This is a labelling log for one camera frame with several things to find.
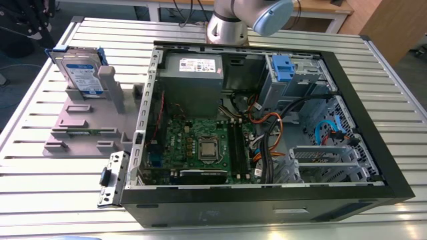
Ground wooden cabinet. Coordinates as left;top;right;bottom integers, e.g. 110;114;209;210
337;0;427;67

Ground black yellow wire bundle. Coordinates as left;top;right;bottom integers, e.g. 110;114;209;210
217;89;260;121

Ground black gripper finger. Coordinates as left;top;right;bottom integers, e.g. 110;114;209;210
37;24;57;49

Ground grey power supply unit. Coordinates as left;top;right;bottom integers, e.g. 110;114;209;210
156;52;224;121

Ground metal disk bay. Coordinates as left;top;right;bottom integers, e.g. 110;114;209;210
288;144;381;185

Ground silver CPU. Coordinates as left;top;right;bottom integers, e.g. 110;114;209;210
198;142;217;157

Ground blue data wire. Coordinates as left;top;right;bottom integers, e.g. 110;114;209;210
312;116;344;146

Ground black office chair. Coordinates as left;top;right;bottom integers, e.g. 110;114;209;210
0;0;37;59

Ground white floor cable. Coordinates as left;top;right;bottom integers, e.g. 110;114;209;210
0;63;46;71

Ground metal optical drive cage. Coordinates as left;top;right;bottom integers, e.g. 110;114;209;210
257;53;337;113

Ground grey parts rack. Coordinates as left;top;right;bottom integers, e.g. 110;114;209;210
42;65;148;158

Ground orange power wires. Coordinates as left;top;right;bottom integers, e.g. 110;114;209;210
249;112;285;163

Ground green motherboard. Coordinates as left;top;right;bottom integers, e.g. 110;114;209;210
141;118;264;186

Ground black RAM slot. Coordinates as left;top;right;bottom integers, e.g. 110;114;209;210
236;119;252;180
228;119;241;180

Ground black graphics card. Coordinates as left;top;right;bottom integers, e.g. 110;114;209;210
169;168;228;186

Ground black open PC case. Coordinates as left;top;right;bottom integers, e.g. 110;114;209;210
117;39;416;228

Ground CPU socket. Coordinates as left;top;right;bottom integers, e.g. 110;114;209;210
194;134;221;164

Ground white framed desk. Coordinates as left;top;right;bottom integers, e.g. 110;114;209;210
49;0;217;23

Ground blue plastic drive latch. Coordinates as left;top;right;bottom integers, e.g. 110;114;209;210
270;54;296;82

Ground thin red wire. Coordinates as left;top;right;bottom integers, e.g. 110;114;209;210
150;90;166;145

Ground thick black cable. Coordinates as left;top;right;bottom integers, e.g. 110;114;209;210
258;92;337;185

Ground hard disk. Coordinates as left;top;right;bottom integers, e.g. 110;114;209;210
43;42;107;98

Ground wooden top desk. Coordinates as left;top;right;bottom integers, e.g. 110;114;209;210
289;0;354;33

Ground black power wire connector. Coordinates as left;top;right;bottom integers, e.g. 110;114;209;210
328;128;361;147

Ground green RAM stick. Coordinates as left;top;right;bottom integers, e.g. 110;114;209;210
67;128;101;136

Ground metal card retainer bracket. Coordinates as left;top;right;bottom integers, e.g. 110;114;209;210
95;151;130;208

